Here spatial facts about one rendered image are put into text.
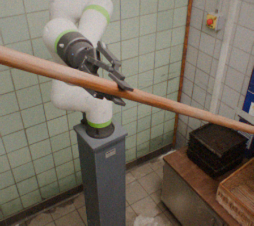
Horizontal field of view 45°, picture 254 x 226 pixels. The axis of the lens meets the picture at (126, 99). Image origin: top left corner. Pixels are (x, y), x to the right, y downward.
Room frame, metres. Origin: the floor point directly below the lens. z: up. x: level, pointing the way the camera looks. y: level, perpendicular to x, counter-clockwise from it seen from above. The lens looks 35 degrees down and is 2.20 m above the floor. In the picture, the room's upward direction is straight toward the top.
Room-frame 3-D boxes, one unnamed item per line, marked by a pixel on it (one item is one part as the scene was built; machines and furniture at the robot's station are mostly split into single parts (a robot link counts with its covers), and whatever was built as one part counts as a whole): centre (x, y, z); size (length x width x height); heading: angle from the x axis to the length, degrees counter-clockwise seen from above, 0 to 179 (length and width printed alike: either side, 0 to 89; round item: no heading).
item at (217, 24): (2.03, -0.60, 1.46); 0.10 x 0.07 x 0.10; 32
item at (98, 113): (1.19, 0.15, 1.36); 0.16 x 0.13 x 0.19; 83
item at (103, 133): (1.23, 0.17, 1.23); 0.26 x 0.15 x 0.06; 36
